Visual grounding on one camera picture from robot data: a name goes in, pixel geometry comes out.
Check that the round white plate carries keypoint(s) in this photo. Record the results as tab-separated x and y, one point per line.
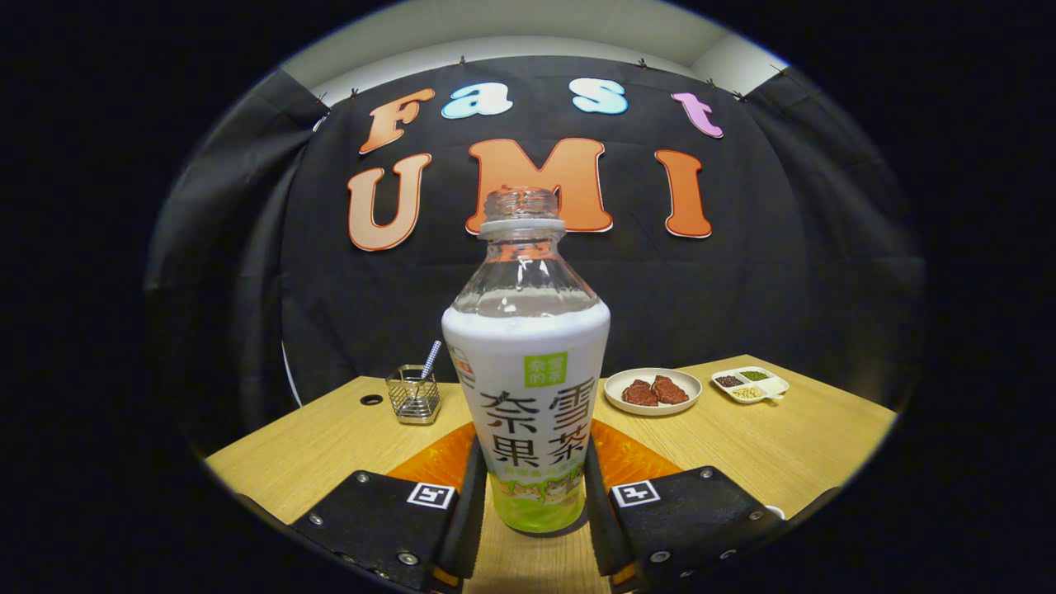
652	410

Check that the divided white dish with beans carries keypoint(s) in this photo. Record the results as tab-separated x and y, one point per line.
751	385

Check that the wooden table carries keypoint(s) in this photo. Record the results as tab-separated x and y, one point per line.
330	445

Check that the clear juice bottle white label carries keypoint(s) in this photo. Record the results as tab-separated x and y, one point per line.
528	371

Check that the red meat piece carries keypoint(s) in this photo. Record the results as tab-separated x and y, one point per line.
639	393
671	389

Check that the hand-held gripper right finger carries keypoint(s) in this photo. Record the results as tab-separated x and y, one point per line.
596	528

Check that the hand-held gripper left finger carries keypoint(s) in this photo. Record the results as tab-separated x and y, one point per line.
472	528

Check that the striped straw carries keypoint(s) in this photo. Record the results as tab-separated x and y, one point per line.
431	359

